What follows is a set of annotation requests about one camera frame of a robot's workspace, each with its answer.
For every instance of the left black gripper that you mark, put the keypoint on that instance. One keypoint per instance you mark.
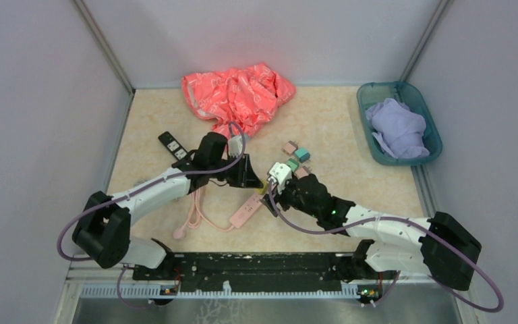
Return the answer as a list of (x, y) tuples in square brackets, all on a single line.
[(246, 176)]

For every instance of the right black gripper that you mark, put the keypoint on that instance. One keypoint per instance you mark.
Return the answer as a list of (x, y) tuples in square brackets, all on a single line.
[(282, 198)]

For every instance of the beige pink plug adapter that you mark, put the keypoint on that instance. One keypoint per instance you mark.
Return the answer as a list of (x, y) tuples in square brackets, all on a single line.
[(302, 172)]

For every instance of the pink power strip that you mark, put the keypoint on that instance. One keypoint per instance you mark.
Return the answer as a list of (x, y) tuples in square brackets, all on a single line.
[(249, 208)]

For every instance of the green plug adapter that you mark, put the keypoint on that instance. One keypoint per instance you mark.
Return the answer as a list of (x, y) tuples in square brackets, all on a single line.
[(293, 164)]

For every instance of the teal plug adapter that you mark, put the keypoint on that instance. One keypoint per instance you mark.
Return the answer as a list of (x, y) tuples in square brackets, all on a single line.
[(302, 154)]

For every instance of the yellow plug adapter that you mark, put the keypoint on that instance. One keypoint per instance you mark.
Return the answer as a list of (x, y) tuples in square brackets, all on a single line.
[(264, 187)]

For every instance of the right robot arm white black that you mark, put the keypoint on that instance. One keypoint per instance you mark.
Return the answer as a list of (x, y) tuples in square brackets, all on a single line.
[(437, 246)]

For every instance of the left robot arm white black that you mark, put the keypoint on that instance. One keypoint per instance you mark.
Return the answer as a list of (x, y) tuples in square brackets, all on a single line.
[(104, 230)]

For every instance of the black power strip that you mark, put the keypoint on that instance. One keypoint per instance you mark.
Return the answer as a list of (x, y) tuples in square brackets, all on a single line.
[(173, 146)]

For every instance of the pink crumpled cloth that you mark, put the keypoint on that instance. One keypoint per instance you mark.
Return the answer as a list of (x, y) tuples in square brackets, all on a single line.
[(249, 97)]

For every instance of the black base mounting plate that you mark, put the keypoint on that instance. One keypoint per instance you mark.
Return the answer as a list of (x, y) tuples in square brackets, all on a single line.
[(262, 272)]

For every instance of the lavender cloth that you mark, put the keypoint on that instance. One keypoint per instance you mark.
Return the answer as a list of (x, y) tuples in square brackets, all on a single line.
[(398, 131)]

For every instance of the teal plastic basket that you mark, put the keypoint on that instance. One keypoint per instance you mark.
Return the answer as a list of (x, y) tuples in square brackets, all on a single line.
[(372, 93)]

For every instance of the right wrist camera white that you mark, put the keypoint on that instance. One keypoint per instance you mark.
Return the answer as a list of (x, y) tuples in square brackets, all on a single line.
[(278, 175)]

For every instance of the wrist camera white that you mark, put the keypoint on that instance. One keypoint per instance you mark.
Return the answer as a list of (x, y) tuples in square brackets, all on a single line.
[(235, 146), (278, 175)]

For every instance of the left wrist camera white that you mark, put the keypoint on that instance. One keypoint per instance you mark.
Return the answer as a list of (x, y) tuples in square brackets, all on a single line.
[(235, 146)]

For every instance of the white slotted cable duct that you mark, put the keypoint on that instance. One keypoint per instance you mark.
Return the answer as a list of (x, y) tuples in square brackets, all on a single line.
[(133, 291)]

